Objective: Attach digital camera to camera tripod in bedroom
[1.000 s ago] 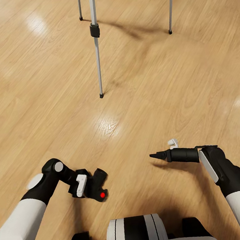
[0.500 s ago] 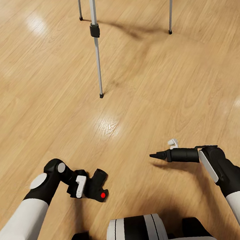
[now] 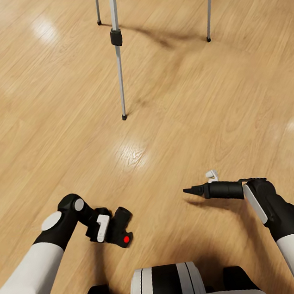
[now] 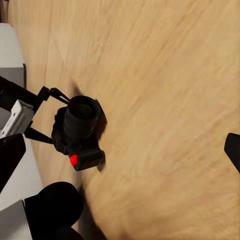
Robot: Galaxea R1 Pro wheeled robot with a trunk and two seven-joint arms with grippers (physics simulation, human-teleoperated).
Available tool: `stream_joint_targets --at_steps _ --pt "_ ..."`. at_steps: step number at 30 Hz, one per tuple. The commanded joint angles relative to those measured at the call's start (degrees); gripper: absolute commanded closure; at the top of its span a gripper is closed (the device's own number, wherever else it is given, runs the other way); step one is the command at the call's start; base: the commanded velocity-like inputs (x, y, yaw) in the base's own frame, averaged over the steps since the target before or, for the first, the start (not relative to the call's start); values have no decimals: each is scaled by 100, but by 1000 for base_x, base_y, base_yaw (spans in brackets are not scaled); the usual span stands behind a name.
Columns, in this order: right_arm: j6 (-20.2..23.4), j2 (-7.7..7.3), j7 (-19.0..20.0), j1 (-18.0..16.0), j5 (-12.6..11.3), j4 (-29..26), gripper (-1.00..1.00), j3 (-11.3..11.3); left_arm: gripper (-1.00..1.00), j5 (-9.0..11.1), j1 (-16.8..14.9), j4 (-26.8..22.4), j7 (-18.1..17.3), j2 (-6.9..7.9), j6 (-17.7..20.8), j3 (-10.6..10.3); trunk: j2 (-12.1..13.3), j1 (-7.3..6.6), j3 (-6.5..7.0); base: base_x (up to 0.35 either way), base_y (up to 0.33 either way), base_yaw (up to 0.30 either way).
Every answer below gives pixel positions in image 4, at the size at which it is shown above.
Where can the digital camera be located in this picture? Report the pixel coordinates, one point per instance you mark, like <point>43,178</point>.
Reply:
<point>73,132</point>

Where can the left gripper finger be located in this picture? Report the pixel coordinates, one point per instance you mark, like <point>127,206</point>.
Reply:
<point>56,93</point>
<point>31,133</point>

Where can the desk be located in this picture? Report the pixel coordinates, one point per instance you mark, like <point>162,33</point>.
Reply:
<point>12,63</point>

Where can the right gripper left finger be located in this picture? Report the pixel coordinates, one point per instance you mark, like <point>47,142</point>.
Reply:
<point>12,149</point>

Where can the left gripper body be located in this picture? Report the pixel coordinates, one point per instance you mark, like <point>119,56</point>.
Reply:
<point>13,92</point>

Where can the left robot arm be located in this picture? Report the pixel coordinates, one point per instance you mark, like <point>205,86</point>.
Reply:
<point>23,105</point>

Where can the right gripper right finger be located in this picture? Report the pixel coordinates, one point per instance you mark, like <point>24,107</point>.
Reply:
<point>232,149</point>

